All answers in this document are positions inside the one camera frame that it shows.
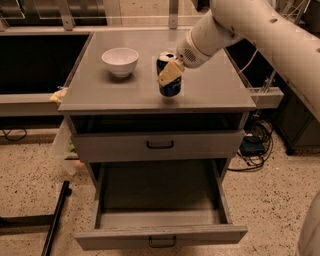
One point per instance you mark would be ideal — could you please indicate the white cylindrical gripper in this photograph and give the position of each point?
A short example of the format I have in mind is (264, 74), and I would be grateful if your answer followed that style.
(189, 56)

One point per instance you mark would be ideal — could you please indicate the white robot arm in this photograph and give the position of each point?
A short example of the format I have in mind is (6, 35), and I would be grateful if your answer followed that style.
(292, 51)

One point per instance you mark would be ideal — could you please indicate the grey drawer cabinet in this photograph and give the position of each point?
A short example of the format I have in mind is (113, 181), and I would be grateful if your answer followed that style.
(116, 113)

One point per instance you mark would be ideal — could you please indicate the grey upper drawer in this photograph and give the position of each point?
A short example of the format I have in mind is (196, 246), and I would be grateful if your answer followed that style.
(124, 147)

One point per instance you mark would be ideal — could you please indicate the open grey middle drawer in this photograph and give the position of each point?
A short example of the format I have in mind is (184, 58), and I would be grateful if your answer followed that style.
(159, 204)

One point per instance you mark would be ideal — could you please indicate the white ceramic bowl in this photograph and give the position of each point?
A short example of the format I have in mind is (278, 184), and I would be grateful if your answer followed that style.
(120, 62)

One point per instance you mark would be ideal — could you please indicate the dark cabinet on right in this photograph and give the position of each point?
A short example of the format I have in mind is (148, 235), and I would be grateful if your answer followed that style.
(296, 124)

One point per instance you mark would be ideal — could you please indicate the clear plastic bag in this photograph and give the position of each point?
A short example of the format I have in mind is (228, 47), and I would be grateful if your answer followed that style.
(61, 149)

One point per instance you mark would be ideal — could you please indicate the black floor stand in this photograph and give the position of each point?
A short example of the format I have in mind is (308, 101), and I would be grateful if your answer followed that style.
(25, 224)

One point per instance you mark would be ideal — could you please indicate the grey metal rail frame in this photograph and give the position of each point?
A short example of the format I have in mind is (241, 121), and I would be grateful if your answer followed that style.
(30, 103)

